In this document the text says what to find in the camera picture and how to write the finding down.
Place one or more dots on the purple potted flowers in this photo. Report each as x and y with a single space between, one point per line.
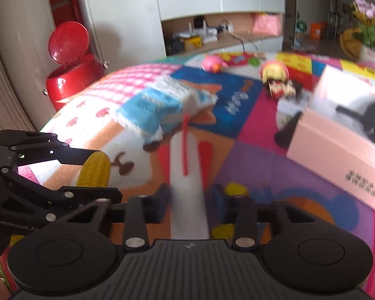
370 22

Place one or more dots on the beige curtain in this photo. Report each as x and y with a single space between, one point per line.
6 78

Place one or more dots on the white wooden tv cabinet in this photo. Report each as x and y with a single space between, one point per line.
218 1

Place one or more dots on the orange box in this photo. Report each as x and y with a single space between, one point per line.
318 30

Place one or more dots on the pink pig toy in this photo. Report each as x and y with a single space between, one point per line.
214 63

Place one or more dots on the black plush toy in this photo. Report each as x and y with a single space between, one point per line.
373 118

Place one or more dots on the doll with red yellow hat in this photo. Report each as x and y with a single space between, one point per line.
273 72

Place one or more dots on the red trash bin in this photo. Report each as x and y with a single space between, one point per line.
72 78

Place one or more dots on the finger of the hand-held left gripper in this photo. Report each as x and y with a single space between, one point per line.
90 193
78 155

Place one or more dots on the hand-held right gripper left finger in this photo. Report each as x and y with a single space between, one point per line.
164 203

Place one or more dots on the yellow toy corn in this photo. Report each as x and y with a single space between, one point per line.
93 168

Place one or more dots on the pink paper bag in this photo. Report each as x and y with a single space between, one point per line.
267 25

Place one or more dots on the colourful printed play mat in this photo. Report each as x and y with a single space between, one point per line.
128 87

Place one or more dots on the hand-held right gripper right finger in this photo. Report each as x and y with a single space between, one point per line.
218 204

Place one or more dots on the pink cardboard box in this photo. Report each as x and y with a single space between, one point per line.
328 153

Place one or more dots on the white and blue cloth toy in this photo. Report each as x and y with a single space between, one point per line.
162 106

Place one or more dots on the green ball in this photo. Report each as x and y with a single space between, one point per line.
301 27

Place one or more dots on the yellow box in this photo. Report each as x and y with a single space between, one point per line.
192 42

